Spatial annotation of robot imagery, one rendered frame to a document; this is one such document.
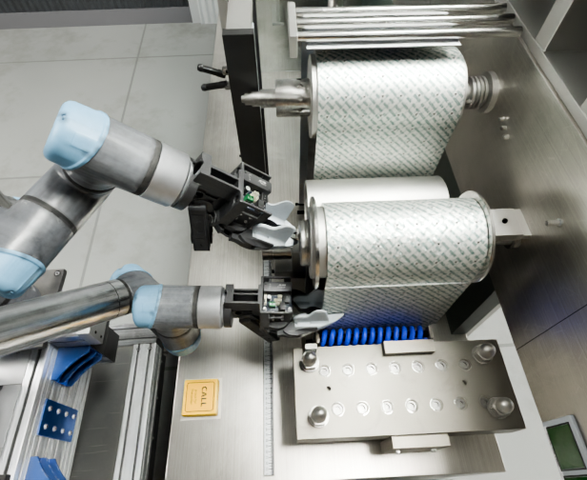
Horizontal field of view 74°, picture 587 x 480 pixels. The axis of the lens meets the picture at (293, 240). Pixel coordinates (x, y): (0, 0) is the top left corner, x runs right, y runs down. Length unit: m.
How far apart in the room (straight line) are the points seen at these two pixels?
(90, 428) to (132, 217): 1.13
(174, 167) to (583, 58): 0.58
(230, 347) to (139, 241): 1.42
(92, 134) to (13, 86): 3.17
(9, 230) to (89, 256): 1.78
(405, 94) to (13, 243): 0.58
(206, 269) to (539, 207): 0.73
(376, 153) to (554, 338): 0.40
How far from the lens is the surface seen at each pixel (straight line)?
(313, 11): 0.73
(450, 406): 0.81
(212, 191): 0.53
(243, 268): 1.01
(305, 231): 0.60
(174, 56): 3.48
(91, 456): 1.73
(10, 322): 0.72
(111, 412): 1.73
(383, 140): 0.73
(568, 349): 0.66
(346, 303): 0.69
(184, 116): 2.88
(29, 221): 0.56
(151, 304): 0.70
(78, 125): 0.49
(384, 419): 0.78
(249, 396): 0.90
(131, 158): 0.50
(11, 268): 0.54
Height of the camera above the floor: 1.78
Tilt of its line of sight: 57 degrees down
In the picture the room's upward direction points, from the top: straight up
